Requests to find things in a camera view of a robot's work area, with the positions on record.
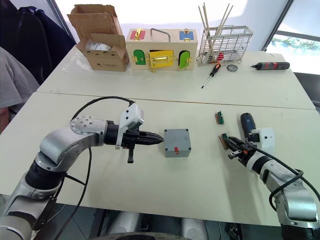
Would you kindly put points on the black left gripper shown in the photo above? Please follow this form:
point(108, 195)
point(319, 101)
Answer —
point(131, 140)

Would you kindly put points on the small red object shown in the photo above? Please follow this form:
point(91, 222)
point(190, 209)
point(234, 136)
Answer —
point(220, 56)

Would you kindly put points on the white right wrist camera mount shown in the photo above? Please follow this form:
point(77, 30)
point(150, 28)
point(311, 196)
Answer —
point(266, 138)

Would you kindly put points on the grey metal box lid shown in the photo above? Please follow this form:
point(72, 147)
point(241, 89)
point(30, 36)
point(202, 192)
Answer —
point(176, 138)

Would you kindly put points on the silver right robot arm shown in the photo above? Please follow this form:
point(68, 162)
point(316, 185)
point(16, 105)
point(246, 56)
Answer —
point(297, 202)

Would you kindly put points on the dark jacket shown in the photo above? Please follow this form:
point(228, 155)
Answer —
point(32, 37)

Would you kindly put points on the wooden lock box coloured doors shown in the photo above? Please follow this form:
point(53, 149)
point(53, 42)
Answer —
point(160, 37)

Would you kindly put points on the green terminal block on cardboard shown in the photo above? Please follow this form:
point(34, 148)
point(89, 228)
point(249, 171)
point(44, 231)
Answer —
point(223, 141)
point(220, 117)

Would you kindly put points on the dark window frame bar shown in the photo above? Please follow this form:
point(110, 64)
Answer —
point(280, 22)

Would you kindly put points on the silver rounded cylinder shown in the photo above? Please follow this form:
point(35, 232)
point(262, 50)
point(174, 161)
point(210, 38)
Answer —
point(193, 228)
point(126, 223)

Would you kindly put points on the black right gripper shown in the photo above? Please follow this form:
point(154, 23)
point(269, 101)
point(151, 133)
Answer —
point(247, 152)

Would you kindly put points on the black red electric screwdriver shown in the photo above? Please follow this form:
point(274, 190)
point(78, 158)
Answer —
point(275, 66)

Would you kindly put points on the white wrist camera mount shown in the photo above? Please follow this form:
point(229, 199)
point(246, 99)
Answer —
point(266, 138)
point(131, 115)

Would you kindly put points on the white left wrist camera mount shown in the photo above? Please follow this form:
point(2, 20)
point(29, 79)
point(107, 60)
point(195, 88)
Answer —
point(131, 115)

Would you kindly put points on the blue black electric screwdriver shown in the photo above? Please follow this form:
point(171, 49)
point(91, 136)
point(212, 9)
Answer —
point(247, 122)

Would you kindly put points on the thin wooden stick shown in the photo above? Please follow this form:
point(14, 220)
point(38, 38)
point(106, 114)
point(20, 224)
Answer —
point(223, 16)
point(227, 16)
point(205, 15)
point(203, 22)

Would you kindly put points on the small round gauge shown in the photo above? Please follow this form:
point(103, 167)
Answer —
point(232, 68)

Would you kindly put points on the clear plastic bag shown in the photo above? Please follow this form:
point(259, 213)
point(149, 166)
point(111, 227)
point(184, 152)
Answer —
point(96, 46)

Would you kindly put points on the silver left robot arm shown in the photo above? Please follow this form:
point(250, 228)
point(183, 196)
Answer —
point(57, 145)

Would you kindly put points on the person in grey shirt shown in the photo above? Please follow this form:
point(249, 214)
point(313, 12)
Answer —
point(15, 82)

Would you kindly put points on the brown cardboard box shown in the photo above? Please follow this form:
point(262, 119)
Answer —
point(105, 60)

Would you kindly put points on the grey metal box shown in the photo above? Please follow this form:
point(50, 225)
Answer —
point(178, 153)

